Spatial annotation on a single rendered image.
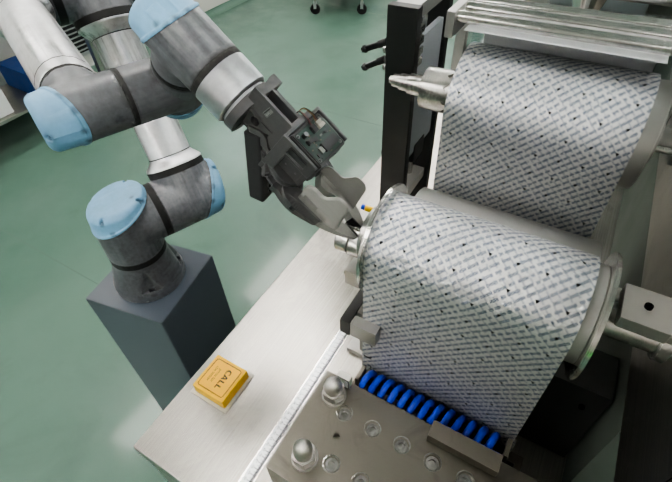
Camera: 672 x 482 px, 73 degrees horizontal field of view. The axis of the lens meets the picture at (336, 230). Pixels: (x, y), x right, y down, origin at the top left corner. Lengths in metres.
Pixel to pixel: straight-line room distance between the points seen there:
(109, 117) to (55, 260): 2.12
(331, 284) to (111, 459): 1.22
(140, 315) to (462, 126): 0.74
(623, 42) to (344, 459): 0.62
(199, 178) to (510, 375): 0.68
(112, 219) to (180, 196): 0.13
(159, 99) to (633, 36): 0.57
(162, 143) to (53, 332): 1.56
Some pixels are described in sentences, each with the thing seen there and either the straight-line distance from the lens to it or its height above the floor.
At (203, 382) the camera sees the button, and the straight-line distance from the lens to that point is 0.88.
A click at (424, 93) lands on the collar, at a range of 0.72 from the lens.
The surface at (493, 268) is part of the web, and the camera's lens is 0.51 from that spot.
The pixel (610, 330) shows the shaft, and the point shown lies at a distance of 0.57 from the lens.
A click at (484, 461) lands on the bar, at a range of 0.68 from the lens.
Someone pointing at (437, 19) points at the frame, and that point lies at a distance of 0.87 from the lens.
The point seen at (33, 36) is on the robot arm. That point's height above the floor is 1.45.
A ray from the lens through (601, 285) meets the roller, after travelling 0.53.
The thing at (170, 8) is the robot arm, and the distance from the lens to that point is 0.57.
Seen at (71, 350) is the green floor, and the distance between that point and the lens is 2.29.
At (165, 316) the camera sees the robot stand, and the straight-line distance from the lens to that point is 1.02.
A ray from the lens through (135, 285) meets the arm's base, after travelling 1.04.
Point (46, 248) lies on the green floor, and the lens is 2.82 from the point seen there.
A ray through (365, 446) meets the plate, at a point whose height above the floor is 1.03.
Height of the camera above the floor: 1.67
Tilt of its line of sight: 44 degrees down
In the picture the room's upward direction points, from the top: 3 degrees counter-clockwise
